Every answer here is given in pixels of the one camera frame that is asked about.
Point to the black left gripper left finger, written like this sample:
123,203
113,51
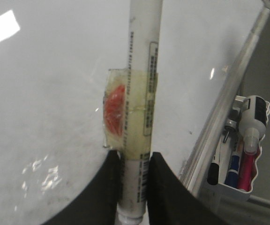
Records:
97,203

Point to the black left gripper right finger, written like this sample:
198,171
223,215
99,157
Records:
169,202

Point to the white black whiteboard marker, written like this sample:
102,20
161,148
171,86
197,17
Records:
141,85

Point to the white whiteboard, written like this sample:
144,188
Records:
54,62

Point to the black capped marker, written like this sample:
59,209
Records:
213,172

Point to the blue marker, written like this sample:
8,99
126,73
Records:
234,164

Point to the white marker tray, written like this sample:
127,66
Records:
229,136

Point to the red marker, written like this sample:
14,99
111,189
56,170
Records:
245,173

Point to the red magnet under clear tape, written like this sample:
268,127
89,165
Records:
113,108

